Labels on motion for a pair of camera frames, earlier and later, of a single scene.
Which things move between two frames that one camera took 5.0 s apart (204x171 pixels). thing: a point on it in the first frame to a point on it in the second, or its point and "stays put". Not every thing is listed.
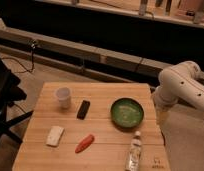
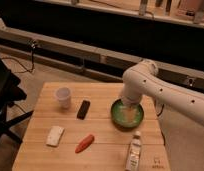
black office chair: (7, 93) stays put
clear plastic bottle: (133, 162) stays put
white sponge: (54, 135) stays put
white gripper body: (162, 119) to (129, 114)
